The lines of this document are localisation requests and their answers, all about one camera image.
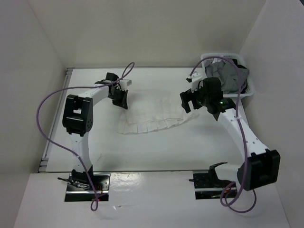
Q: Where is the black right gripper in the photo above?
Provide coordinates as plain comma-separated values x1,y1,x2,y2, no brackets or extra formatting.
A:
180,81,210,113

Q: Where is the white pleated skirt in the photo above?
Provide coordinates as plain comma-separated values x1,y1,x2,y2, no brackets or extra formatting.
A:
117,89,199,134

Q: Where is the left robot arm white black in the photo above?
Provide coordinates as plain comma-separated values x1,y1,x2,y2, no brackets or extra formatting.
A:
62,73,132,190

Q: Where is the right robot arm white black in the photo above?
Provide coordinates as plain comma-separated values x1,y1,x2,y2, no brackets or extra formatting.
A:
180,75,281,191

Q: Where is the white plastic laundry basket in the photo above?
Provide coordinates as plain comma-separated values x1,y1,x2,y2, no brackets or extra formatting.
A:
200,52,255,99

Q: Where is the grey skirt in basket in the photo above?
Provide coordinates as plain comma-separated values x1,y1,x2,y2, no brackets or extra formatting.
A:
204,58,236,94

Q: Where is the dark garment in basket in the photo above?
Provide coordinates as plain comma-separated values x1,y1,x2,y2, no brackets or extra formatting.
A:
230,58,249,94

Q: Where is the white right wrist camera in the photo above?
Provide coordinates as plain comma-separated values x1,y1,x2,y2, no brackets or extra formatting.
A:
186,71,204,93

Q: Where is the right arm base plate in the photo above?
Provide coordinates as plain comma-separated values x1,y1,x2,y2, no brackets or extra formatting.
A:
189,170,231,200

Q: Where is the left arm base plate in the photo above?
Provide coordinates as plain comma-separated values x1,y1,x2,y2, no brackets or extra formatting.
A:
57,174,110,202

